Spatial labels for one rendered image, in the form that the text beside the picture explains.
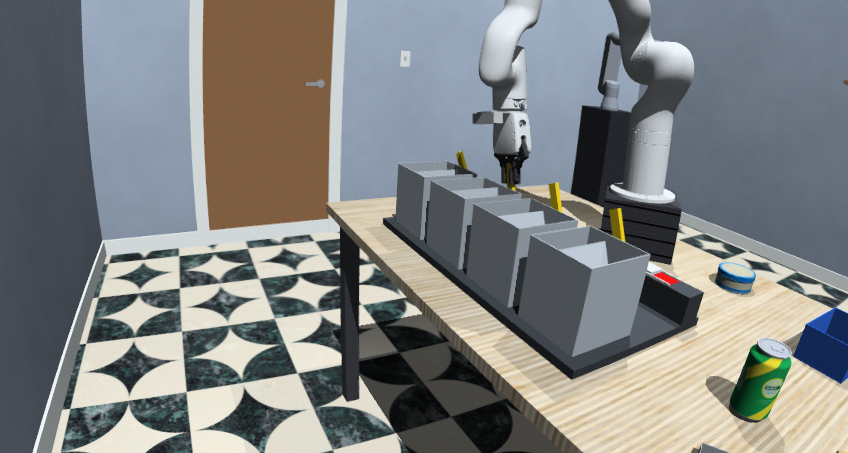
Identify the green and yellow drink can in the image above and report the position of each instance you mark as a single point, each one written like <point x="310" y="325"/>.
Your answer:
<point x="761" y="379"/>

